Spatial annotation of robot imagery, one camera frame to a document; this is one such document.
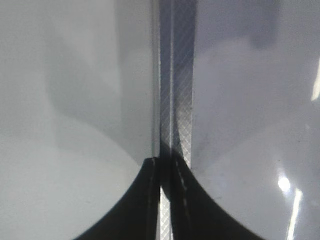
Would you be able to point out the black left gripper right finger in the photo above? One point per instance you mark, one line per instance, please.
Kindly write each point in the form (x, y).
(194, 214)

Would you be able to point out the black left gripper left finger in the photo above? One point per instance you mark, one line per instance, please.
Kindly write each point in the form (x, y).
(135, 215)

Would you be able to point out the white framed whiteboard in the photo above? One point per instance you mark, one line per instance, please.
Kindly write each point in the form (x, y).
(239, 100)

